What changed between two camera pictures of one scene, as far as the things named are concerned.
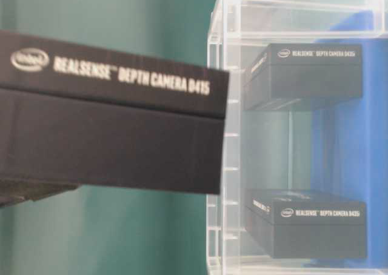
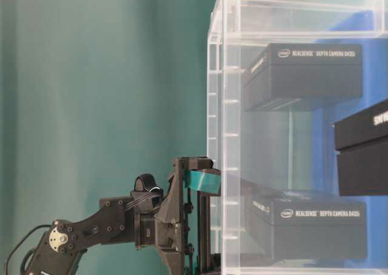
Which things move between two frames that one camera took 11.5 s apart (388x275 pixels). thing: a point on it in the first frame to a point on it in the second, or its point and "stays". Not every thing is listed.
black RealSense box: x=76 y=115 to x=361 y=142
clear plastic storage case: x=304 y=182 stays
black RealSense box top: x=304 y=71 stays
